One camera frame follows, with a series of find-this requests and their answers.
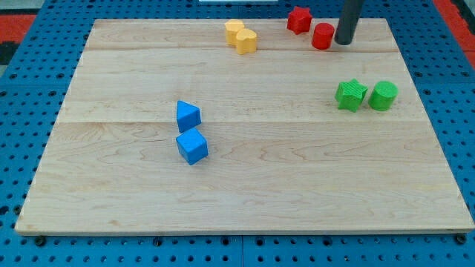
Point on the yellow hexagon block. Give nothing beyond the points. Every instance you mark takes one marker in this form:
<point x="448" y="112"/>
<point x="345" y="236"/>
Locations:
<point x="232" y="27"/>

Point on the blue cube block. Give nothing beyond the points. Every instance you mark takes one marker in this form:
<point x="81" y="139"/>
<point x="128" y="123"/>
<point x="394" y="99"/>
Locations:
<point x="192" y="146"/>

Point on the blue triangle block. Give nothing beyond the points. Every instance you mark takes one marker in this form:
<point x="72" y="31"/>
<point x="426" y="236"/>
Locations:
<point x="187" y="115"/>

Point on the light wooden board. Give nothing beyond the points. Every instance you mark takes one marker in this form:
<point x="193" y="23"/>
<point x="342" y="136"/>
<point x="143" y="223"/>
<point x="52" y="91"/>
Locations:
<point x="283" y="159"/>

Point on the yellow heart block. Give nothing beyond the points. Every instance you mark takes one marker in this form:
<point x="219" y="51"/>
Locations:
<point x="246" y="41"/>

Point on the green star block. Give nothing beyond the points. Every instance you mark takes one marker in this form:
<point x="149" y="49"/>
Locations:
<point x="350" y="95"/>

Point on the red star block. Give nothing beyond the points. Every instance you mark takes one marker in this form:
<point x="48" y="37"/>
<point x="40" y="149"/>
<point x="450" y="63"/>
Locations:
<point x="299" y="20"/>

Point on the red cylinder block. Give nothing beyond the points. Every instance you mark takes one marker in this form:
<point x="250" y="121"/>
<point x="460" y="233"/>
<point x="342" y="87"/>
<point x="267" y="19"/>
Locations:
<point x="322" y="36"/>

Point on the green cylinder block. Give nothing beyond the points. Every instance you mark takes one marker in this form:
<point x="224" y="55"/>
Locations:
<point x="383" y="96"/>

